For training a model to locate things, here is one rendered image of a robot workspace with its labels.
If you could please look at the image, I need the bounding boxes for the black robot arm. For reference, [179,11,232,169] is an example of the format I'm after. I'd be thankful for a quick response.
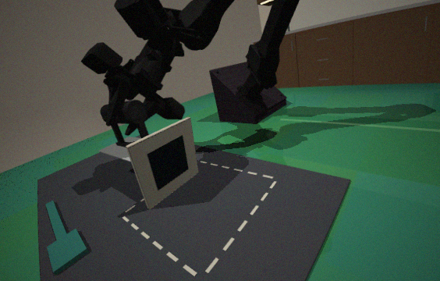
[114,0,299,102]

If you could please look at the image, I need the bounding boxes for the beige square tile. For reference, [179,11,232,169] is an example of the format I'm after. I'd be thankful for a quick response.
[126,117,198,209]

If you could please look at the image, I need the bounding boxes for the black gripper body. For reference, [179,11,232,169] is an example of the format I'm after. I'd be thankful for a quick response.
[81,42,185,119]

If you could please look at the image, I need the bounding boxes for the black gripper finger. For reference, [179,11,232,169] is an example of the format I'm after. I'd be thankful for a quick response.
[103,75,133,126]
[124,102,166,136]

